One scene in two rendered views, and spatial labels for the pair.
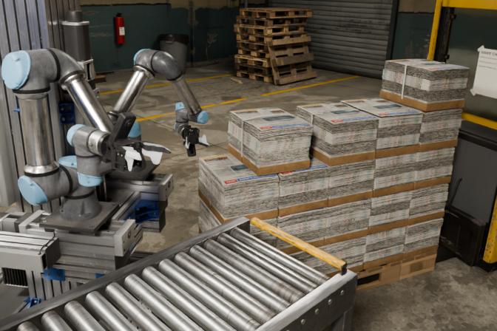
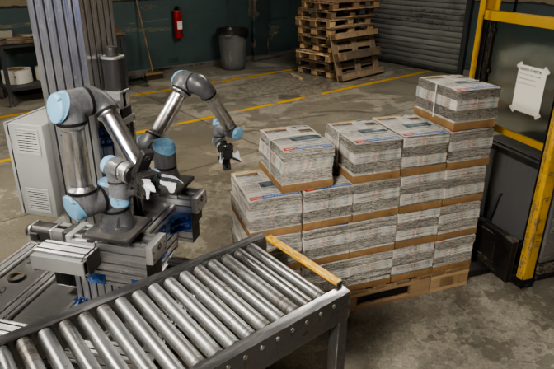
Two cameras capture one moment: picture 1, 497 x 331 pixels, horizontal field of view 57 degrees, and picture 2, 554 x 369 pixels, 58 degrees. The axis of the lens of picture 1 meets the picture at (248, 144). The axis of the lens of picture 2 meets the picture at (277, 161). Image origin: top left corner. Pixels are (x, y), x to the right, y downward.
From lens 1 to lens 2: 0.42 m
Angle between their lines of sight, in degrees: 6
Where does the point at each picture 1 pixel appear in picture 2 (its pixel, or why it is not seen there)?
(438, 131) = (467, 150)
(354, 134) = (377, 154)
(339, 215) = (363, 230)
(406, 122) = (432, 142)
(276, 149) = (298, 169)
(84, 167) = (114, 192)
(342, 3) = not seen: outside the picture
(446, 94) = (475, 114)
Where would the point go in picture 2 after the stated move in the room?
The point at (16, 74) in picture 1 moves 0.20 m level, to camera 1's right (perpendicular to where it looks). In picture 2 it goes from (58, 112) to (110, 114)
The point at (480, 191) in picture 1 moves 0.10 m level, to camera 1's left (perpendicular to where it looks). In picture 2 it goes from (518, 207) to (503, 207)
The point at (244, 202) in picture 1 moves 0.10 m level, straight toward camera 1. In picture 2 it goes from (269, 217) to (266, 227)
